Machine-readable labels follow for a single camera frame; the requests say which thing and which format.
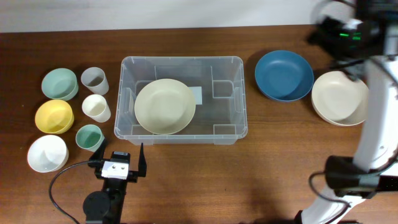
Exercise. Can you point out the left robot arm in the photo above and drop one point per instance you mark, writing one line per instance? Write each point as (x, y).
(106, 205)

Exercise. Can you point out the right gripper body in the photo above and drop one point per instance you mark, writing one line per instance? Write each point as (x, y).
(339, 42)

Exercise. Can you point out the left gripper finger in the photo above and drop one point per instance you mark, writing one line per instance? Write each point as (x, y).
(99, 153)
(142, 164)

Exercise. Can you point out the grey cup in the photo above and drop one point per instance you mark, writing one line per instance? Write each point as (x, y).
(95, 80)

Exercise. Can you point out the cream cup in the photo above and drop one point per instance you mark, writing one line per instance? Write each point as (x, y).
(96, 107)

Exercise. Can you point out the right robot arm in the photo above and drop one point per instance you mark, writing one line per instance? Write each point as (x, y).
(373, 169)

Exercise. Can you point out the beige plate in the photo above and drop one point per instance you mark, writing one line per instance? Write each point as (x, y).
(339, 100)

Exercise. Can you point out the yellow bowl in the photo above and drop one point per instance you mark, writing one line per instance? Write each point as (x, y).
(54, 117)

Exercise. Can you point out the clear plastic storage bin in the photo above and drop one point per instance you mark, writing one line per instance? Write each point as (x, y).
(220, 120)

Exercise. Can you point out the white label in bin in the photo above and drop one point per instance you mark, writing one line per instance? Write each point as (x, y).
(197, 92)

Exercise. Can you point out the blue plate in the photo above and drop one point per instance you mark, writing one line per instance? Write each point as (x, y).
(284, 76)

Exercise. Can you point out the white bowl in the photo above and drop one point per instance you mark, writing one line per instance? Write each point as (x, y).
(47, 154)

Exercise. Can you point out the green bowl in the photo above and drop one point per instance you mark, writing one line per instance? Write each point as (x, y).
(60, 84)

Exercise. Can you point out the cream plate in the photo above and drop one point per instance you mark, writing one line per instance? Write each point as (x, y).
(165, 106)

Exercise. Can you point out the green cup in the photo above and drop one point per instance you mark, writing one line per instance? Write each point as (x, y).
(89, 137)

